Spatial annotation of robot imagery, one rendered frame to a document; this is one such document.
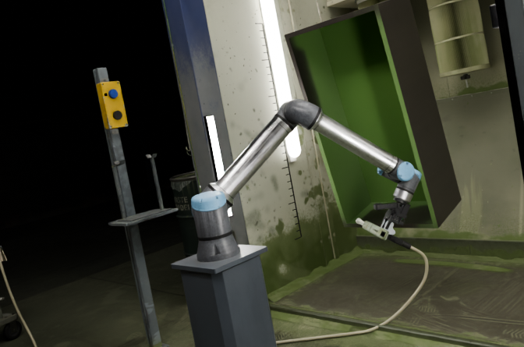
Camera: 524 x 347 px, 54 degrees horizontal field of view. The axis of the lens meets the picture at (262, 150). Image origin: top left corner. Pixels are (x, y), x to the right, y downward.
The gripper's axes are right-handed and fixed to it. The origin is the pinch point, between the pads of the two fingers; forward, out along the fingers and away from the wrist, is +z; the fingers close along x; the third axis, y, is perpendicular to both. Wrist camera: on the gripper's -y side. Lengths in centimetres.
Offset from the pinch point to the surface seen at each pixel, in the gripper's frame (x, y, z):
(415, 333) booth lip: -8.5, 32.7, 36.3
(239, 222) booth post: 67, -62, 31
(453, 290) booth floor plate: 31, 62, 12
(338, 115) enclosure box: 61, -35, -55
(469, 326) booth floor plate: -15, 52, 22
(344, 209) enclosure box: 56, -8, -3
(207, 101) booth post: 58, -111, -28
